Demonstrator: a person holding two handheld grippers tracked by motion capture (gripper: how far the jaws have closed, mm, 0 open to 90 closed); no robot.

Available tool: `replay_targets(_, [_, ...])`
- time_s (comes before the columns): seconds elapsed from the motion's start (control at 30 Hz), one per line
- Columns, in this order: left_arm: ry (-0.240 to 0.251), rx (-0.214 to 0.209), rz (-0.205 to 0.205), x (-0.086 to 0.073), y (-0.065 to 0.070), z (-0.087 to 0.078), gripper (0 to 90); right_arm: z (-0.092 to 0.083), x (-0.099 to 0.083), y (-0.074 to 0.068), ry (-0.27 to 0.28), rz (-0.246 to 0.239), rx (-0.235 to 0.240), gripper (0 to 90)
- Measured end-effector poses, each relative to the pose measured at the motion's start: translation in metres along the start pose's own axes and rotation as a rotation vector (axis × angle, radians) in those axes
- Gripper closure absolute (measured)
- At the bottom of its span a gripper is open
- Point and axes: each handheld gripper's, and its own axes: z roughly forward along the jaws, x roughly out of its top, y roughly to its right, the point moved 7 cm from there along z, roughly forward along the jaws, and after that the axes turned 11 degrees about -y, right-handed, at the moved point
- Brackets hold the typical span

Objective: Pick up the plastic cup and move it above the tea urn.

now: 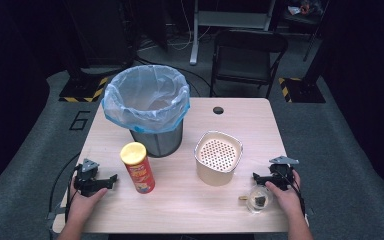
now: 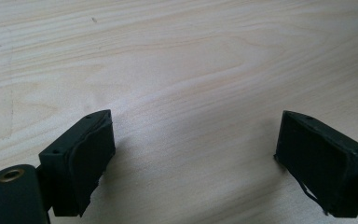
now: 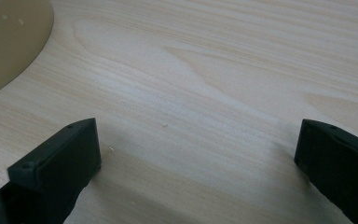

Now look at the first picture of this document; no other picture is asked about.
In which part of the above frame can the black folding chair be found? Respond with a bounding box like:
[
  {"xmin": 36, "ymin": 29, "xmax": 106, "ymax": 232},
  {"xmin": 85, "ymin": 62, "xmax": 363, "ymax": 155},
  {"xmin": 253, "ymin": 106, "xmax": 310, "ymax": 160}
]
[{"xmin": 209, "ymin": 28, "xmax": 290, "ymax": 100}]

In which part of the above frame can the black stand hazard-striped base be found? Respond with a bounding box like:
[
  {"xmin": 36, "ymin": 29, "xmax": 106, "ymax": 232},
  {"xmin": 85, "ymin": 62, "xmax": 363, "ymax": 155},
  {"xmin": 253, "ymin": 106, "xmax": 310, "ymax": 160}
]
[
  {"xmin": 277, "ymin": 39, "xmax": 327, "ymax": 104},
  {"xmin": 58, "ymin": 0, "xmax": 110, "ymax": 104}
]

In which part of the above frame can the person's left hand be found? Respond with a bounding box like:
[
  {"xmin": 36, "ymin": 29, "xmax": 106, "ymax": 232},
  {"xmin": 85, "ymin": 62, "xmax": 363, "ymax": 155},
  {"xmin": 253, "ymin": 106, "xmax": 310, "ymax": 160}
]
[{"xmin": 67, "ymin": 179, "xmax": 109, "ymax": 228}]

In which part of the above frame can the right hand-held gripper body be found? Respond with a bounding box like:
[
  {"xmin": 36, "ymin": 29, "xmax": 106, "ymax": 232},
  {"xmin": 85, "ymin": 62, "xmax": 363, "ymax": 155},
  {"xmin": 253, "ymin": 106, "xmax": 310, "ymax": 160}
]
[{"xmin": 263, "ymin": 155, "xmax": 300, "ymax": 192}]

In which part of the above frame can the white floor cable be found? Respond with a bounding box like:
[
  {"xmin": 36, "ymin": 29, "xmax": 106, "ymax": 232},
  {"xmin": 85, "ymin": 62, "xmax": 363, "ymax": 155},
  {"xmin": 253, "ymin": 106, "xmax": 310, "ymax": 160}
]
[{"xmin": 139, "ymin": 0, "xmax": 212, "ymax": 52}]

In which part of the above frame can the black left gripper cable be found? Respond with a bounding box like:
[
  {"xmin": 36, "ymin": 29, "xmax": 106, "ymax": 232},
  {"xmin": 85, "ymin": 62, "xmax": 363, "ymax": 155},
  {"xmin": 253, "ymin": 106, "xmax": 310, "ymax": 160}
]
[{"xmin": 47, "ymin": 151, "xmax": 82, "ymax": 236}]

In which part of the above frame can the person's right hand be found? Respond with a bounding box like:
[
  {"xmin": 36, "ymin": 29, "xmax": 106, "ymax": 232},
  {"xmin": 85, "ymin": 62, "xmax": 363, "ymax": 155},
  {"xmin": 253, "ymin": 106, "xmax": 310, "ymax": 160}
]
[{"xmin": 264, "ymin": 169, "xmax": 303, "ymax": 219}]

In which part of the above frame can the dark tea bag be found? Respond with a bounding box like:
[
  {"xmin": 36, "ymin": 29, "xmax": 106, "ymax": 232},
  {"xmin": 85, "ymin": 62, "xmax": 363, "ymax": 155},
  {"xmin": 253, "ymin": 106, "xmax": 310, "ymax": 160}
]
[{"xmin": 253, "ymin": 195, "xmax": 268, "ymax": 208}]

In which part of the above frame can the grey mesh trash bin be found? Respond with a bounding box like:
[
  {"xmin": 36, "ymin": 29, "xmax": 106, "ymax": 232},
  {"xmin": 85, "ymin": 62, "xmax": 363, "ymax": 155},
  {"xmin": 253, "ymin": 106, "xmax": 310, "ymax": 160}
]
[{"xmin": 129, "ymin": 119, "xmax": 185, "ymax": 159}]

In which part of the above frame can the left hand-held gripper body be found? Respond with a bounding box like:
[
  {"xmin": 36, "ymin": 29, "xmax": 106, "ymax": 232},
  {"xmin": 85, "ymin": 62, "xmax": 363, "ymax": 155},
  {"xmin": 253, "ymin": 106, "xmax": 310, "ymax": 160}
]
[{"xmin": 73, "ymin": 158, "xmax": 110, "ymax": 198}]

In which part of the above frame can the clear glass cup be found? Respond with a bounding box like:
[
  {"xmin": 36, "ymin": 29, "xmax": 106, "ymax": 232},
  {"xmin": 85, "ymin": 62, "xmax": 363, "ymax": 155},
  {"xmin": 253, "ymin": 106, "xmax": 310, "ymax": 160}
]
[{"xmin": 238, "ymin": 184, "xmax": 275, "ymax": 215}]

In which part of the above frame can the translucent blue bin bag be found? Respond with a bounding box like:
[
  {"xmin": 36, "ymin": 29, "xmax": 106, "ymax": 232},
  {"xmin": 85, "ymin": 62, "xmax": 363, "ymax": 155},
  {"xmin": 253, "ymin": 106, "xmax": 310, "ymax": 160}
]
[{"xmin": 100, "ymin": 64, "xmax": 192, "ymax": 135}]

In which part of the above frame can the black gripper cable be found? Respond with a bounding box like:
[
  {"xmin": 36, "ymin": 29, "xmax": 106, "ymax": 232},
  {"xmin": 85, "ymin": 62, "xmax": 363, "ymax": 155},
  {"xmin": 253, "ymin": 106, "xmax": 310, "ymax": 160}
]
[
  {"xmin": 47, "ymin": 151, "xmax": 82, "ymax": 236},
  {"xmin": 288, "ymin": 169, "xmax": 307, "ymax": 218}
]

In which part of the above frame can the white metal desk frame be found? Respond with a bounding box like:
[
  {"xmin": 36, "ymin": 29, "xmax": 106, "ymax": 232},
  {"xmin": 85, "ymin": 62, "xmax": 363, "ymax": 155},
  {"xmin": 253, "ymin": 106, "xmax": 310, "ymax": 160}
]
[{"xmin": 188, "ymin": 0, "xmax": 277, "ymax": 66}]

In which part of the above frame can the beige perforated strainer container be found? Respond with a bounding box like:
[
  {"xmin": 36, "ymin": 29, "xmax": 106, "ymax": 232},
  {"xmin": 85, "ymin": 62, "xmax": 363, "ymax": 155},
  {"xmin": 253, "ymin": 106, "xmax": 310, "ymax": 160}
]
[{"xmin": 193, "ymin": 130, "xmax": 244, "ymax": 187}]

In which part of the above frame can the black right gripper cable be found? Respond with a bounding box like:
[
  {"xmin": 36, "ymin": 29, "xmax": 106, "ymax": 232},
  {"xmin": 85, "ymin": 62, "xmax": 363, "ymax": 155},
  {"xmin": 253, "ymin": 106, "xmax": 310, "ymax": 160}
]
[{"xmin": 288, "ymin": 169, "xmax": 307, "ymax": 218}]

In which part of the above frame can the red chips can yellow lid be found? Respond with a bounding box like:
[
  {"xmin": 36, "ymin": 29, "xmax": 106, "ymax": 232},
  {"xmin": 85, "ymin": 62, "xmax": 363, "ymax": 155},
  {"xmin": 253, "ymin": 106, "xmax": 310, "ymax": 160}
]
[{"xmin": 119, "ymin": 141, "xmax": 157, "ymax": 195}]

